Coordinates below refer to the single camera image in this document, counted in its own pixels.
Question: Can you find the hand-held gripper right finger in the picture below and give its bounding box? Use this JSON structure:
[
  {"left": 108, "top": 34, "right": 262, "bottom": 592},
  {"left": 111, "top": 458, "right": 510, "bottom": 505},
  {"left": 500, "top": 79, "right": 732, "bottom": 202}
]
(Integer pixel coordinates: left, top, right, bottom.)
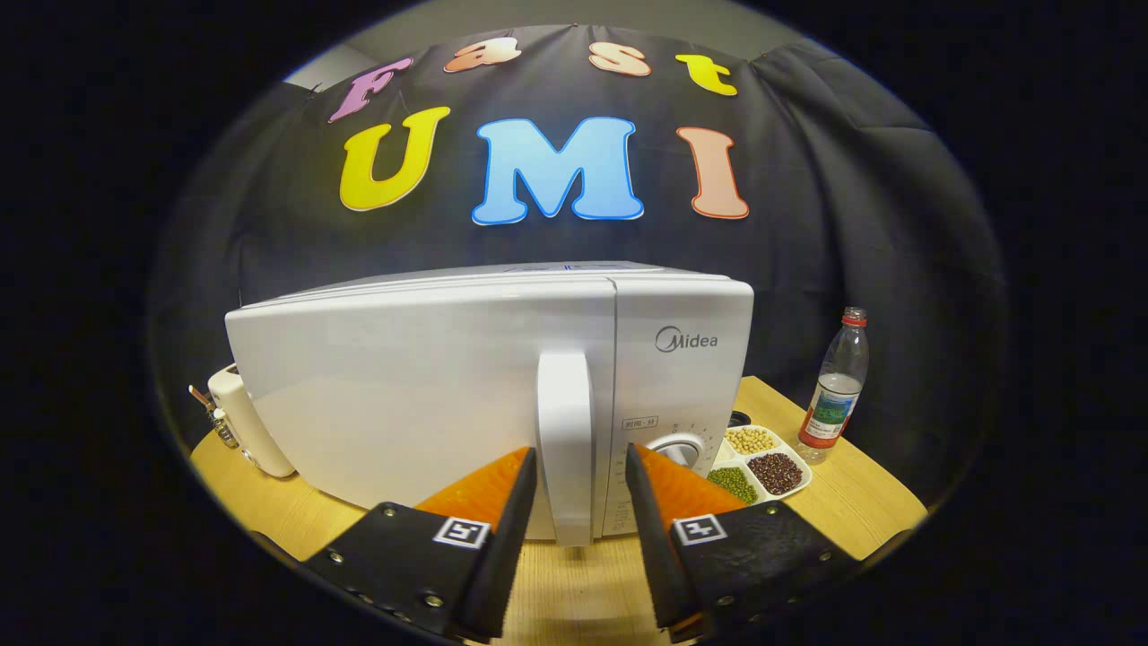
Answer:
[{"left": 624, "top": 441, "right": 857, "bottom": 642}]

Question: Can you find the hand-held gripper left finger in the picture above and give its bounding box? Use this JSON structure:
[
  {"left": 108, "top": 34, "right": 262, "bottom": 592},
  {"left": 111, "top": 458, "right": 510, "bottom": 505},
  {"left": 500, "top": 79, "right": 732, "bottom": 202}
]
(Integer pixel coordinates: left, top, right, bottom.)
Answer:
[{"left": 303, "top": 446, "right": 539, "bottom": 644}]

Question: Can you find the white toaster oven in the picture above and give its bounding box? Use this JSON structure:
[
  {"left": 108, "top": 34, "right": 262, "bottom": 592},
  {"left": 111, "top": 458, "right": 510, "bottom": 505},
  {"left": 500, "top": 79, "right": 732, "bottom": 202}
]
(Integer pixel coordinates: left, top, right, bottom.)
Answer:
[{"left": 224, "top": 261, "right": 755, "bottom": 547}]

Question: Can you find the cream pop-up toaster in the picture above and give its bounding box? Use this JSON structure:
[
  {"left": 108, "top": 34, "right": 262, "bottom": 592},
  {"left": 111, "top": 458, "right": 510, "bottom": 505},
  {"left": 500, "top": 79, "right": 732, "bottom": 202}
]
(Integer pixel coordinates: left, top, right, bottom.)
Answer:
[{"left": 208, "top": 363, "right": 297, "bottom": 478}]

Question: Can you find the white divided bean dish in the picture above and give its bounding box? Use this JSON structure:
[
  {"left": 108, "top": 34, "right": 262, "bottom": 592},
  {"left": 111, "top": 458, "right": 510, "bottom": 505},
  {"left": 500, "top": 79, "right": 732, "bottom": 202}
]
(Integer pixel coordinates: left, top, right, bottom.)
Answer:
[{"left": 707, "top": 423, "right": 813, "bottom": 505}]

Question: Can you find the clear plastic water bottle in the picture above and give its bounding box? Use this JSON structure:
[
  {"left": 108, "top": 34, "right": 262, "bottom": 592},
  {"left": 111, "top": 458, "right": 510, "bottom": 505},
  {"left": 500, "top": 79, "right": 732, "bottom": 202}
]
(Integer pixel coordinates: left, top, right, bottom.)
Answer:
[{"left": 796, "top": 307, "right": 871, "bottom": 465}]

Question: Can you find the wire mesh holder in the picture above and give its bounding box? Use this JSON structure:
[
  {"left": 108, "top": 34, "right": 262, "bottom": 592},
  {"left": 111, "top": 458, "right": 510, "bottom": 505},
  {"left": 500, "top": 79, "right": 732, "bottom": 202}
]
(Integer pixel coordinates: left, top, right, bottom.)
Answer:
[{"left": 187, "top": 383, "right": 241, "bottom": 451}]

